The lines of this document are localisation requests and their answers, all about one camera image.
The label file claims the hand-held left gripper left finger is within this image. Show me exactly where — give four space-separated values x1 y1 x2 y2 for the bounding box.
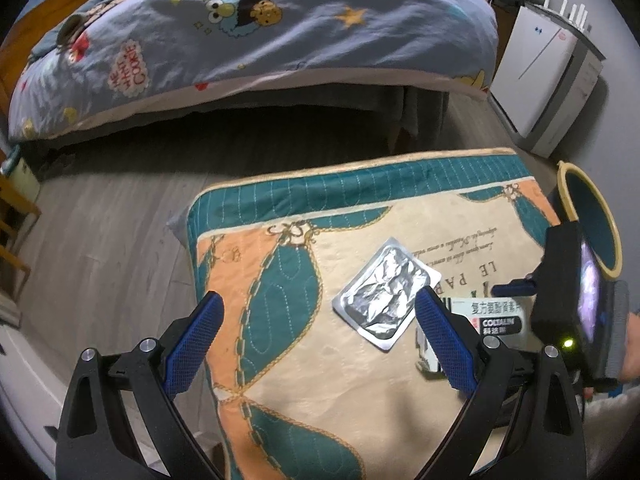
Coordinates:
55 291 226 480

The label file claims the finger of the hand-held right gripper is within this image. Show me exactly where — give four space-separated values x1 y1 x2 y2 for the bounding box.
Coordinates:
491 279 539 299

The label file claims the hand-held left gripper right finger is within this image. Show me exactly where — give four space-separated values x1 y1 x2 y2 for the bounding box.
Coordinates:
415 286 587 480

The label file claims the white medicine box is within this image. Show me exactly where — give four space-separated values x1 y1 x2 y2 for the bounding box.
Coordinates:
415 295 532 380

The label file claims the silver foil blister pack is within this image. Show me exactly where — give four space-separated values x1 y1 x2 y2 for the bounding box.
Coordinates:
331 236 444 354

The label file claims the yellow-rimmed teal trash bin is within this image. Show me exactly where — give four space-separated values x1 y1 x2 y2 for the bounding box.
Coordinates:
556 160 624 279

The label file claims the person's right forearm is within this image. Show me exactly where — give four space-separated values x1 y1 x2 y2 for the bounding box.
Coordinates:
617 311 640 385

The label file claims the teal and orange quilted mat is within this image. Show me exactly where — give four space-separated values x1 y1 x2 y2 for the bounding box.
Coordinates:
186 147 565 480

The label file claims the white furniture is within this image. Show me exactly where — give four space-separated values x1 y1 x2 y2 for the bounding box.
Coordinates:
0 304 93 463

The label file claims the white air purifier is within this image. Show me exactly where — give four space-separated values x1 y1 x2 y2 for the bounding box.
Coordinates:
489 2 607 159

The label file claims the wooden chair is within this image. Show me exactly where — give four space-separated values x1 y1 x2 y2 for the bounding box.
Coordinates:
0 170 44 307

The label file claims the white router with antennas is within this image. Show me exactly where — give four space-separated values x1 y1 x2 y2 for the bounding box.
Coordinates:
541 0 594 32

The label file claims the bed with cartoon duvet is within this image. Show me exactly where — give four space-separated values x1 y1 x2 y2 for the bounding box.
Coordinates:
7 0 501 142

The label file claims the wooden headboard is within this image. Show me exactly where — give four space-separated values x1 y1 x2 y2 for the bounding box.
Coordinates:
0 0 147 113

